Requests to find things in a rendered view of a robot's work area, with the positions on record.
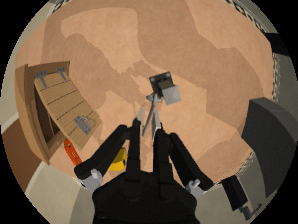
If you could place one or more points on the orange spirit level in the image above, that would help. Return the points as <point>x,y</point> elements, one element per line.
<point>69,148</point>

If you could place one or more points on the yellow tape measure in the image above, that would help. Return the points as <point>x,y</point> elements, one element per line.
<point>120,161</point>

